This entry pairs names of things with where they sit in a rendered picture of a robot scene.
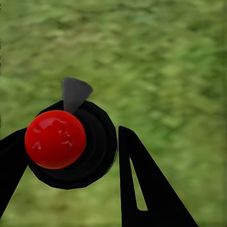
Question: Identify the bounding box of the pesticide atomizer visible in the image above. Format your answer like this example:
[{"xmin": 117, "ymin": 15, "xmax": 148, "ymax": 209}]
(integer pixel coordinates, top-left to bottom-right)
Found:
[{"xmin": 24, "ymin": 77, "xmax": 119, "ymax": 190}]

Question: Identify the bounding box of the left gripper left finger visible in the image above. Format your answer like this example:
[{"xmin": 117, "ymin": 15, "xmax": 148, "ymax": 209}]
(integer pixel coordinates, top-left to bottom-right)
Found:
[{"xmin": 0, "ymin": 128, "xmax": 28, "ymax": 218}]

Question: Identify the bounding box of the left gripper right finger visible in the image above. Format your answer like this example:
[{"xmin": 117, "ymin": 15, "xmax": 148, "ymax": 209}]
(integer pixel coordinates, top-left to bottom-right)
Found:
[{"xmin": 118, "ymin": 126, "xmax": 198, "ymax": 227}]

